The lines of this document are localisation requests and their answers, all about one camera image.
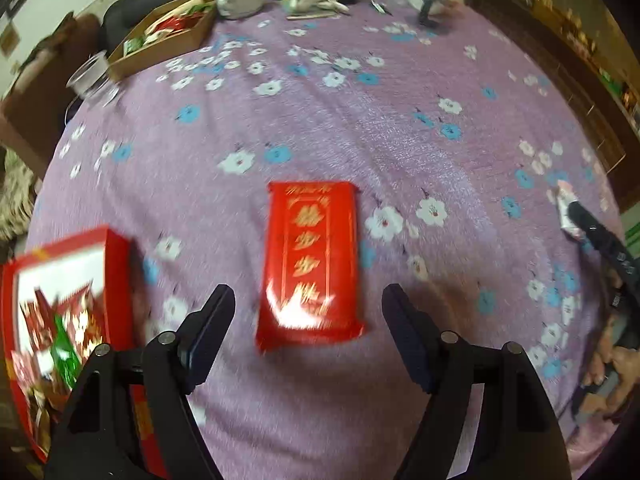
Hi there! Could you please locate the large red snack pack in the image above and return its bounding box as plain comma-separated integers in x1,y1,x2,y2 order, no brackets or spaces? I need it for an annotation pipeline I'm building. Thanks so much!
255,181,364,352

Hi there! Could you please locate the right hand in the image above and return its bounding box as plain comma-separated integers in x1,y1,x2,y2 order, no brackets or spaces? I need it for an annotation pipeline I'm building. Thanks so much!
578,268,639,417

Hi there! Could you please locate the clear plastic cup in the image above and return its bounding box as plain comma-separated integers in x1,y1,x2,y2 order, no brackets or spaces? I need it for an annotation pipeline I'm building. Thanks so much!
66,51,120,106

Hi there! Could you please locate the purple floral tablecloth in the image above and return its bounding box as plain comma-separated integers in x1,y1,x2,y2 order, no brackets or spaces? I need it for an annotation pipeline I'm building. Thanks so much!
28,3,622,479

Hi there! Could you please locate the pink white snack packet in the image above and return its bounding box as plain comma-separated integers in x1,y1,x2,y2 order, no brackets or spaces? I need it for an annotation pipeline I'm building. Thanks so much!
555,180,584,240

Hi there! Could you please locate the brown armchair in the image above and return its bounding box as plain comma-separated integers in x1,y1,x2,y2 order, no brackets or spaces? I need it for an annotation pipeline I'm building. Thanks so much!
1,13,101,178

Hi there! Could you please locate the brown cardboard tray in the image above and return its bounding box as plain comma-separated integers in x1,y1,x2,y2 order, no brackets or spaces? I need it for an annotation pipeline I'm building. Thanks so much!
107,0,217,81

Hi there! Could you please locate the red gift box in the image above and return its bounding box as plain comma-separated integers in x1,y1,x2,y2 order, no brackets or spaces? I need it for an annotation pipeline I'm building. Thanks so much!
1,226,151,462

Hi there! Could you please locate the brown wooden cabinet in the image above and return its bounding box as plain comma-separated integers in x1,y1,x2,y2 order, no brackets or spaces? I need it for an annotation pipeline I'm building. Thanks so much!
465,0,639,211

